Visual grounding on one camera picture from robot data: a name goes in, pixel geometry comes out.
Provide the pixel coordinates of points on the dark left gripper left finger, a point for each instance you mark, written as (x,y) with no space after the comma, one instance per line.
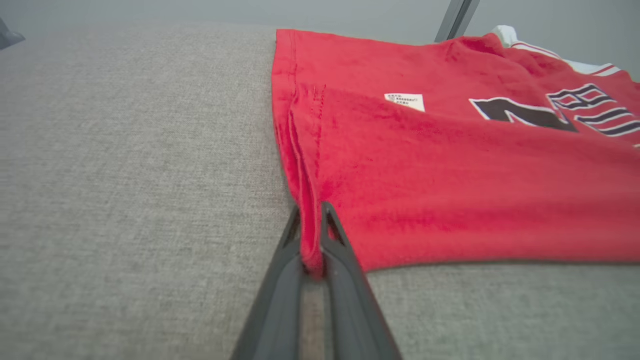
(275,320)

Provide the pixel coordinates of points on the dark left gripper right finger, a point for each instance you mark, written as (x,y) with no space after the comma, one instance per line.
(350,310)

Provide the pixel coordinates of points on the red jersey with black number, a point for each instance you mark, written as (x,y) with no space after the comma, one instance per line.
(425,190)

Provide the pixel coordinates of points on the grey fabric sofa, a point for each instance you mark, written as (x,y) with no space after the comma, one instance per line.
(125,175)

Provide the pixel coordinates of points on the grey metal stand leg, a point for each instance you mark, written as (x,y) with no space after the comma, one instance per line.
(7,39)

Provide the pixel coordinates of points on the grey metal partition post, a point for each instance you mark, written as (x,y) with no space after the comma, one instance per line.
(457,17)

